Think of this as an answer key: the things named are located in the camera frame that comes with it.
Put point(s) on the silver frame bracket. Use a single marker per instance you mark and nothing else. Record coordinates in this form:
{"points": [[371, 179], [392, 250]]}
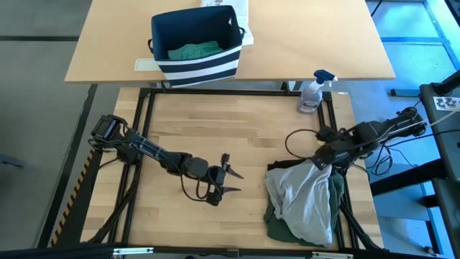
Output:
{"points": [[332, 255], [133, 250]]}

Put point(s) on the white rectangular desk plate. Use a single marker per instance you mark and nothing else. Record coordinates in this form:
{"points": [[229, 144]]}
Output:
{"points": [[145, 65]]}

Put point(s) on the light green garment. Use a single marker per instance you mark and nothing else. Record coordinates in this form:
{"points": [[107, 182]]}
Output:
{"points": [[194, 51]]}

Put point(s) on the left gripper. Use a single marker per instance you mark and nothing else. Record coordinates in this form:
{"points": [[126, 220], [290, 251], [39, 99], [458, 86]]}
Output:
{"points": [[217, 178]]}

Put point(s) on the black equipment cart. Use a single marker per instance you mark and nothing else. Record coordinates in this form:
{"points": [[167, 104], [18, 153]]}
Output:
{"points": [[449, 151]]}

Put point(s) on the black metal table frame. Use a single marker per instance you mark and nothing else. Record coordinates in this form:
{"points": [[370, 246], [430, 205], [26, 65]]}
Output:
{"points": [[233, 91]]}

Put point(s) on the clear spray bottle blue trigger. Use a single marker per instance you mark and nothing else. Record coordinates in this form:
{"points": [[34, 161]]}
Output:
{"points": [[311, 97]]}

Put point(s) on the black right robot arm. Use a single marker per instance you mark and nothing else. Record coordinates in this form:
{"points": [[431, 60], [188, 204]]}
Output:
{"points": [[388, 129]]}

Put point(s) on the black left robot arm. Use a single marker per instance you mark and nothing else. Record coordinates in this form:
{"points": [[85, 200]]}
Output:
{"points": [[151, 151]]}

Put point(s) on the white label with black marks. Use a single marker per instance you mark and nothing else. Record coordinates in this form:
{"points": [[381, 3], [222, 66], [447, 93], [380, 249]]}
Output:
{"points": [[445, 103]]}

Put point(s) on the grey floor object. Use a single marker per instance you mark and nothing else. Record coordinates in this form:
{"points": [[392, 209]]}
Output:
{"points": [[12, 161]]}

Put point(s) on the grey brown garment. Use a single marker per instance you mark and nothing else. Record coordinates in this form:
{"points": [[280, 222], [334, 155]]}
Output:
{"points": [[302, 201]]}

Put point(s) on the white cardboard box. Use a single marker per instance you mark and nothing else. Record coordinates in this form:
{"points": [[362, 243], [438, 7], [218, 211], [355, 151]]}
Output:
{"points": [[244, 14]]}

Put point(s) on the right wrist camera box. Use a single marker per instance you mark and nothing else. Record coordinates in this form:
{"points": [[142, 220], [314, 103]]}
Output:
{"points": [[325, 134]]}

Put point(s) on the dark green garment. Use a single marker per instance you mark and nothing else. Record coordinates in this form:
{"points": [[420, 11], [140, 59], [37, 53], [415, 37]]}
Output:
{"points": [[280, 230]]}

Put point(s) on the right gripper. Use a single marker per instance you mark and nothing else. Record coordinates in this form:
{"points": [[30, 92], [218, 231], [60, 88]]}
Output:
{"points": [[332, 154]]}

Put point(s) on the navy white striped fabric bin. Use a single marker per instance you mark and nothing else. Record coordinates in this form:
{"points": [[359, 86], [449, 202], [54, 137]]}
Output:
{"points": [[201, 68]]}

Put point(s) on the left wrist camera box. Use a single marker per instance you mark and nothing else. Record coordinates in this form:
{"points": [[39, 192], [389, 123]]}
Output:
{"points": [[215, 198]]}

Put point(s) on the light wooden desk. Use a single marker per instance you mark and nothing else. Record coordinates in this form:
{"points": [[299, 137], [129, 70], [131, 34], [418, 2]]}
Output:
{"points": [[305, 36]]}

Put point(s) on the yellow black hazard tape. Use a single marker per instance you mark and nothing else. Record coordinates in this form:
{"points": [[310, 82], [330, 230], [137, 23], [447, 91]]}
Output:
{"points": [[70, 201]]}

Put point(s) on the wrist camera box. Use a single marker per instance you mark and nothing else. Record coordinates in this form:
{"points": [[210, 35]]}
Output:
{"points": [[325, 134], [215, 198]]}

